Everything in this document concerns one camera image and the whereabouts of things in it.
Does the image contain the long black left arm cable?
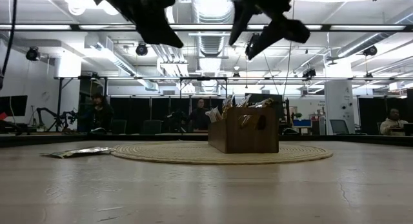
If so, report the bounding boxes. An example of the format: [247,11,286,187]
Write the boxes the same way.
[0,0,19,89]

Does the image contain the round woven placemat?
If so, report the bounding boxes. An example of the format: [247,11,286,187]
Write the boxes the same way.
[111,141,334,166]

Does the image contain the black beam with light strips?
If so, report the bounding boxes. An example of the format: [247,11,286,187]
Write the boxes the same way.
[0,23,413,32]

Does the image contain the black aluminium table frame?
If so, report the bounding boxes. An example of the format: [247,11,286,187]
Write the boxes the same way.
[0,132,413,148]

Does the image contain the black room divider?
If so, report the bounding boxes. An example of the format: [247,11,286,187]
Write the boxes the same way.
[358,96,413,136]
[109,97,230,135]

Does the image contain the brown wooden tea box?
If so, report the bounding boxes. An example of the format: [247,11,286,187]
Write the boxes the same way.
[208,107,280,154]

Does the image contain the black background metal frame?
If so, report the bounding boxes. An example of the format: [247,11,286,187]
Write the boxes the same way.
[53,75,413,134]

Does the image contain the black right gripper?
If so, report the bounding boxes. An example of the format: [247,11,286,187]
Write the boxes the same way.
[228,0,310,61]

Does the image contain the snack packets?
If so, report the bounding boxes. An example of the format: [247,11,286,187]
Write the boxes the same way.
[41,147,114,159]

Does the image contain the white square column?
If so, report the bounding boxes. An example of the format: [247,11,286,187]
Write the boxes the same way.
[324,57,356,135]

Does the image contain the grey office chair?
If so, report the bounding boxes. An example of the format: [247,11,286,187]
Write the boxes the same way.
[329,119,351,135]

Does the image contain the small black monitor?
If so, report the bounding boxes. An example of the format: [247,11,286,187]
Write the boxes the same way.
[0,94,28,117]

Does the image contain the person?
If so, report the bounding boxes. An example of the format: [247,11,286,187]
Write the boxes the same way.
[379,108,409,136]
[80,93,114,134]
[188,97,212,132]

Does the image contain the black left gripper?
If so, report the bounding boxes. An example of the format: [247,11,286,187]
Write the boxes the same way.
[88,0,185,48]

